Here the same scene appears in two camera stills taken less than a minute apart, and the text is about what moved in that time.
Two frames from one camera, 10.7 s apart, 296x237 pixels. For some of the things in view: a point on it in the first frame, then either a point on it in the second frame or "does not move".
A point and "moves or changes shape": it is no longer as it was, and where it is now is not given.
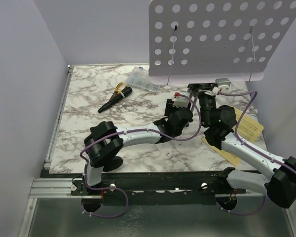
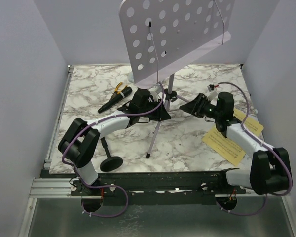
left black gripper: x=169 y=107 -> x=160 y=114
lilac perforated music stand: x=208 y=42 moves or changes shape
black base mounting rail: x=159 y=188 does not move
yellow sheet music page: x=248 y=130 does not move
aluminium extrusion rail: x=53 y=187 does not move
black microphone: x=116 y=98 does not move
